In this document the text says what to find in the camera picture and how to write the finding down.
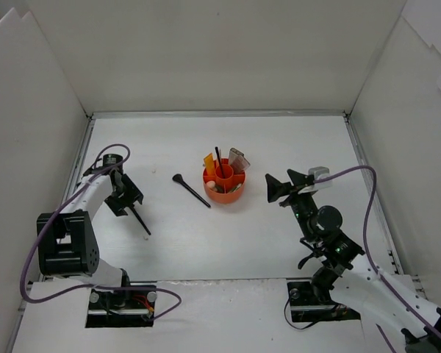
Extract small black makeup brush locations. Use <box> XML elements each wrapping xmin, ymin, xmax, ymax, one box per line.
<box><xmin>129</xmin><ymin>206</ymin><xmax>151</xmax><ymax>240</ymax></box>

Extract green lip balm stick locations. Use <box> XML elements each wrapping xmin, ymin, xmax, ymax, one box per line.
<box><xmin>229</xmin><ymin>185</ymin><xmax>243</xmax><ymax>193</ymax></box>

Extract brown eyeshadow palette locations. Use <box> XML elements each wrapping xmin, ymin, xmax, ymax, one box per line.
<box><xmin>229</xmin><ymin>153</ymin><xmax>251</xmax><ymax>174</ymax></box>

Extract large black makeup brush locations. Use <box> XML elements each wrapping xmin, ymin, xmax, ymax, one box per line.
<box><xmin>172</xmin><ymin>174</ymin><xmax>211</xmax><ymax>208</ymax></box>

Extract beige makeup sponge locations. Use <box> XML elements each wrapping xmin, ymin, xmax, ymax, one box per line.
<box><xmin>206</xmin><ymin>180</ymin><xmax>216</xmax><ymax>190</ymax></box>

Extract orange sunscreen tube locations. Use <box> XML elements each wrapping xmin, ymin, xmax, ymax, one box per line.
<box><xmin>204</xmin><ymin>153</ymin><xmax>216</xmax><ymax>176</ymax></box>

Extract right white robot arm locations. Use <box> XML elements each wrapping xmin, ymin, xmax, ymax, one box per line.
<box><xmin>265</xmin><ymin>167</ymin><xmax>441</xmax><ymax>352</ymax></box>

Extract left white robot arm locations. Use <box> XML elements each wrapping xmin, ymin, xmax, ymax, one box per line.
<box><xmin>37</xmin><ymin>154</ymin><xmax>144</xmax><ymax>309</ymax></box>

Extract orange round organizer container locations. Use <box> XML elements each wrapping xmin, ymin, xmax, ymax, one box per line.
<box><xmin>202</xmin><ymin>158</ymin><xmax>246</xmax><ymax>204</ymax></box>

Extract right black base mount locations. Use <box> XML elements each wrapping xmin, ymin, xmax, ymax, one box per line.
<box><xmin>283</xmin><ymin>277</ymin><xmax>361</xmax><ymax>331</ymax></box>

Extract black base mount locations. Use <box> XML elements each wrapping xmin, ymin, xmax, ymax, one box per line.
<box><xmin>85</xmin><ymin>285</ymin><xmax>157</xmax><ymax>329</ymax></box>
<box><xmin>283</xmin><ymin>277</ymin><xmax>361</xmax><ymax>331</ymax></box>

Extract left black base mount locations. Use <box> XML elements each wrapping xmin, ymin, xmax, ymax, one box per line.
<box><xmin>85</xmin><ymin>285</ymin><xmax>157</xmax><ymax>329</ymax></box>

